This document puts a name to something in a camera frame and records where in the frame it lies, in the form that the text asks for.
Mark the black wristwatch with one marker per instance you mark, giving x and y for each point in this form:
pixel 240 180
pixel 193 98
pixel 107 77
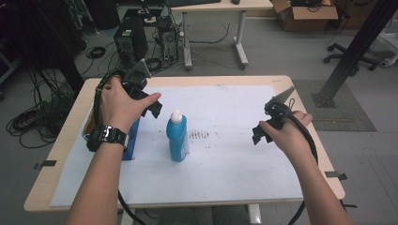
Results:
pixel 113 135

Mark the white table mat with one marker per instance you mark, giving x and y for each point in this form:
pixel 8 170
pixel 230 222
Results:
pixel 225 156

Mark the black computer mouse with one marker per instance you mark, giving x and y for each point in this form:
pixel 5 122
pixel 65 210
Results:
pixel 235 1

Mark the black computer tower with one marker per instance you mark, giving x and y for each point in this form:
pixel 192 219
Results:
pixel 130 37

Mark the black metal stand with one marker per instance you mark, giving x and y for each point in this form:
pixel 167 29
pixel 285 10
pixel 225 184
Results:
pixel 356 47

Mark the person's right hand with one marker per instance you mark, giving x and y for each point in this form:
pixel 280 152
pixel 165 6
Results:
pixel 289 134

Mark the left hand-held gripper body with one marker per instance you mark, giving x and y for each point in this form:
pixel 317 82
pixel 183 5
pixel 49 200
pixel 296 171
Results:
pixel 137 78

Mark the person's left hand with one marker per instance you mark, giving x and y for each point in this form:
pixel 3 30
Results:
pixel 120 103

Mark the black office chair base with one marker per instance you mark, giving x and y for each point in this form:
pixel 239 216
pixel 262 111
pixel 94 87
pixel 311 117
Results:
pixel 344 54

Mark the black tape strip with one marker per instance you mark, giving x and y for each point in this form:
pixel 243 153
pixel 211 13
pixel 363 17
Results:
pixel 47 163
pixel 335 175

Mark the small grey computer tower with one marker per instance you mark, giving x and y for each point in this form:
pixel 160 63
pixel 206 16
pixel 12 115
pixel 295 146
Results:
pixel 168 39

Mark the white desk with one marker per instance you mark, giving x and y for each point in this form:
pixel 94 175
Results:
pixel 219 4

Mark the grey floor mat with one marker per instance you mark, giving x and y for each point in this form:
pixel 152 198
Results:
pixel 350 118

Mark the blue carton box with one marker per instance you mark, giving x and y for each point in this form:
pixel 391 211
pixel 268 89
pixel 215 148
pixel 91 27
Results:
pixel 133 140

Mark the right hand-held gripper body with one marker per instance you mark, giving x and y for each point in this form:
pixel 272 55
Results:
pixel 278 109

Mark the black keyboard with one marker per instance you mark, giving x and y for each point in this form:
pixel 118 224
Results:
pixel 194 2

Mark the open cardboard box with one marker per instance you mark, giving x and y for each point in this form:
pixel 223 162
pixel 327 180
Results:
pixel 305 15

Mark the blue bottle with white cap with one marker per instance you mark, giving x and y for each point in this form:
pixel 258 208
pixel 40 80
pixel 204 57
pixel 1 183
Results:
pixel 177 137

